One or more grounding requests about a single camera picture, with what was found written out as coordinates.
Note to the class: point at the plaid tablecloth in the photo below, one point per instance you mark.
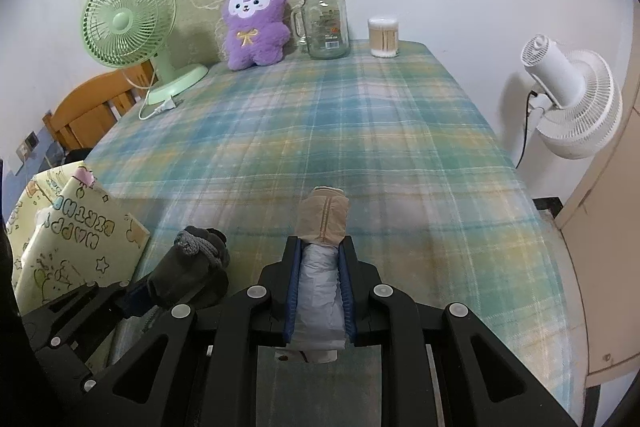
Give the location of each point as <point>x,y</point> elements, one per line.
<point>350,132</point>

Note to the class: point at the black garment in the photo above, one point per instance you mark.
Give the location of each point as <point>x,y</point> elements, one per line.
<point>76,155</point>

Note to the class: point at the beige and white cloth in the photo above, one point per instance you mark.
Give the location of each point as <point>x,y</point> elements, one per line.
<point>321,217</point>

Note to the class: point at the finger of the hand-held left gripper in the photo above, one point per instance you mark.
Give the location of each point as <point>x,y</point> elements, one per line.
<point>137,300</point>

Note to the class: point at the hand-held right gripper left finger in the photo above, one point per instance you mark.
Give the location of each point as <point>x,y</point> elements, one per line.
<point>292,302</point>

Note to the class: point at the yellow cartoon printed box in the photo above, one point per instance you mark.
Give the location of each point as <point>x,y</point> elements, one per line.
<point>75,232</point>

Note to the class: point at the wooden headboard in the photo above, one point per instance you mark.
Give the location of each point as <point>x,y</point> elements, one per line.
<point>85,112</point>

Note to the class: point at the beige door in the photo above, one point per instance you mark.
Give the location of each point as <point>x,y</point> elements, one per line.
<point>615,232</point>

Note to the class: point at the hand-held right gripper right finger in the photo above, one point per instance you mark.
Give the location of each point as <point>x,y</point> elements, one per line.
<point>347,302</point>

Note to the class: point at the purple plush toy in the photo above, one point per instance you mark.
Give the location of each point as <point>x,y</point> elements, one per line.
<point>255,32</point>

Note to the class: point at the cotton swab container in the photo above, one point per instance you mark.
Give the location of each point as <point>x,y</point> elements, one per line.
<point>383,38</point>

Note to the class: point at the glass jar mug with lid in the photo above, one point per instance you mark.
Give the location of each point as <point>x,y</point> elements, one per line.
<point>327,27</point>

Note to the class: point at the dark grey knitted sock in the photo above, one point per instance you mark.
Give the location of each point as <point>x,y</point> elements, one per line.
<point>192,267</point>

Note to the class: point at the green desk fan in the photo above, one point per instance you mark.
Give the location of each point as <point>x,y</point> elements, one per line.
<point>125,19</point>

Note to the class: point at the white fan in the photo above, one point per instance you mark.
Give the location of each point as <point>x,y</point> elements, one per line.
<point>575,102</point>

